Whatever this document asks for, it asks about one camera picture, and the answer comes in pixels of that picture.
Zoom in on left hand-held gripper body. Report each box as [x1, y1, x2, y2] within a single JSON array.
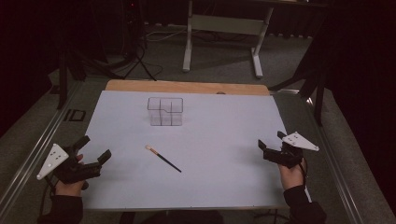
[[35, 143, 103, 185]]

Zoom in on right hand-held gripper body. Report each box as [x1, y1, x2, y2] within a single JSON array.
[[262, 131, 320, 170]]

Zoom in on makeup brush with black handle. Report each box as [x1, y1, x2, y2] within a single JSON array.
[[145, 144, 183, 174]]

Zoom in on clear acrylic organizer box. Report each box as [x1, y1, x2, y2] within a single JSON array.
[[147, 96, 184, 127]]

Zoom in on person's left hand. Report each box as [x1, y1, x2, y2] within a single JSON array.
[[54, 153, 90, 198]]

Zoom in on person's right hand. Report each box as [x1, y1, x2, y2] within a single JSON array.
[[277, 157, 308, 191]]

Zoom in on black metal stand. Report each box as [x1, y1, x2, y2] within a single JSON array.
[[269, 31, 331, 127], [46, 36, 125, 110]]

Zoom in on white table mat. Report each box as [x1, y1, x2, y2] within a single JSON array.
[[78, 90, 289, 211]]

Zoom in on black equipment tower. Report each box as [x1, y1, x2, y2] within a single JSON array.
[[121, 0, 146, 59]]

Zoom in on right hand-held gripper cable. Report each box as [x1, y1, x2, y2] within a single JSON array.
[[298, 157, 313, 203]]

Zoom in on hand-held gripper cable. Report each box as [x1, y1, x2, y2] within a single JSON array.
[[298, 157, 313, 203], [38, 175, 60, 218]]

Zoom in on black square floor frame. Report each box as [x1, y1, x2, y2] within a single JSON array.
[[64, 108, 87, 123]]

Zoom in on left hand-held gripper cable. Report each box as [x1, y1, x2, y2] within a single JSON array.
[[38, 175, 60, 218]]

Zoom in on metal floor rail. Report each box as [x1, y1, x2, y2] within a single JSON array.
[[303, 96, 365, 224], [0, 81, 82, 216]]

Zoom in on black floor cables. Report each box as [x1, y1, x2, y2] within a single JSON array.
[[115, 27, 188, 82]]

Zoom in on white metal desk frame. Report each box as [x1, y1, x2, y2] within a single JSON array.
[[181, 0, 328, 79]]

